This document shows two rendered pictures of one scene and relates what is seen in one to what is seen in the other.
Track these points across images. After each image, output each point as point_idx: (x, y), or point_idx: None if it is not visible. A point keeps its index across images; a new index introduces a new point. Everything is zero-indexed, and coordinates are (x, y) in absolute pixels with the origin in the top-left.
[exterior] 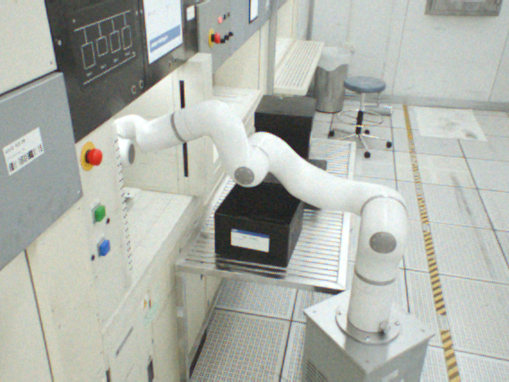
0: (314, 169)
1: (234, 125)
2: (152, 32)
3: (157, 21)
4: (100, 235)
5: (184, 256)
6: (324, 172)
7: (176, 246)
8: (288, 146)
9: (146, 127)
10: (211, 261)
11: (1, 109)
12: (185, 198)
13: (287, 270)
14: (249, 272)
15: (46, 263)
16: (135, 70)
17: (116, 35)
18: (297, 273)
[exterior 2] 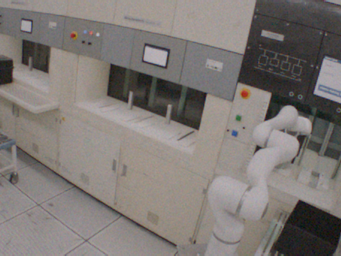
0: (263, 153)
1: (277, 115)
2: (324, 82)
3: (333, 80)
4: (236, 128)
5: (285, 212)
6: (263, 158)
7: (292, 209)
8: (284, 145)
9: None
10: (280, 220)
11: (212, 49)
12: (327, 206)
13: (270, 248)
14: (269, 232)
15: (206, 105)
16: (298, 87)
17: (287, 64)
18: (267, 251)
